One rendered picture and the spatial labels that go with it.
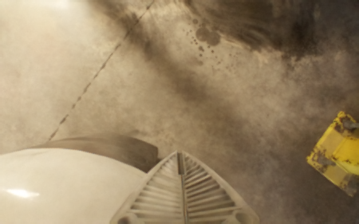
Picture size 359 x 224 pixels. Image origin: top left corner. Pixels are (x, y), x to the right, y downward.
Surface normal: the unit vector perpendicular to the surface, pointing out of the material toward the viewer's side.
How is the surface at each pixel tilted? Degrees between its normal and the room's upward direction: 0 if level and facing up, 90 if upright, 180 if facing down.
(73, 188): 56
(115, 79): 0
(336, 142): 0
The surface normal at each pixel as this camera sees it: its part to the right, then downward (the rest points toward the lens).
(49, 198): 0.20, -0.71
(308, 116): 0.03, 0.02
